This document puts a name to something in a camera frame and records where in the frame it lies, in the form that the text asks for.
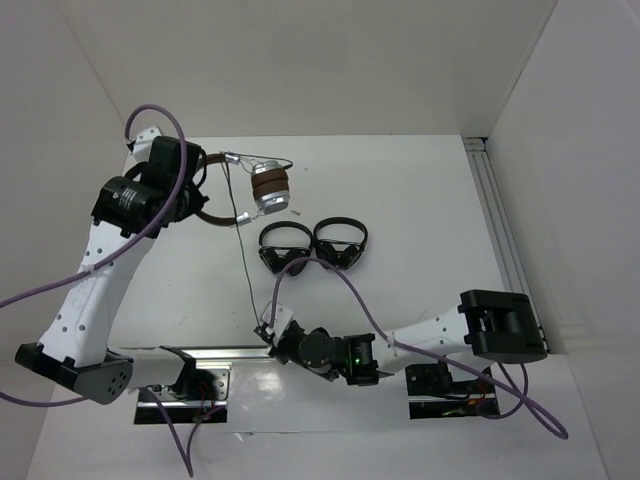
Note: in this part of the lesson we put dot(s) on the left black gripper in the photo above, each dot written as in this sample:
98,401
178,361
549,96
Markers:
196,200

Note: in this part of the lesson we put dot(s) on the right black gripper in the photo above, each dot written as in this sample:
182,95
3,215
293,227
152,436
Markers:
277,351

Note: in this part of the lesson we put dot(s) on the brown silver headphones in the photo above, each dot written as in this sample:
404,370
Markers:
269,177

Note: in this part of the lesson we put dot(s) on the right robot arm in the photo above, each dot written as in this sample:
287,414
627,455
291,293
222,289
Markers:
364,359

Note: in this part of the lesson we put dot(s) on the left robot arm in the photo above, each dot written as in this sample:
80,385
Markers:
128,216

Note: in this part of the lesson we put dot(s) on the black headphones right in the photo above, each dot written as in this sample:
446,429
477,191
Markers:
340,254

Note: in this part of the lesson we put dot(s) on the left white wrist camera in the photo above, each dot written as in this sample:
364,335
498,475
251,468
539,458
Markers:
145,140

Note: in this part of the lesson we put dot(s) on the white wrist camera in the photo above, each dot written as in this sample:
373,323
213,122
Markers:
278,317
145,140

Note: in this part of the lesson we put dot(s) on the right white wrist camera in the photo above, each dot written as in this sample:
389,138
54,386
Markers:
278,317

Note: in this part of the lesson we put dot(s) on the aluminium rail front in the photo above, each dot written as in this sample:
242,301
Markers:
204,356

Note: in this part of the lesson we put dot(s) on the aluminium rail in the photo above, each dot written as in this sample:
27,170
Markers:
204,356
500,225

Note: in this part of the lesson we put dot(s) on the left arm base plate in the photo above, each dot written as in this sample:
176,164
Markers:
205,400

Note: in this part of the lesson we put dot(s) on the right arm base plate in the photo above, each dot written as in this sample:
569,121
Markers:
433,394

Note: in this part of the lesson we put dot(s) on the aluminium rail right side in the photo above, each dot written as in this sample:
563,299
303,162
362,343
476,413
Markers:
500,225

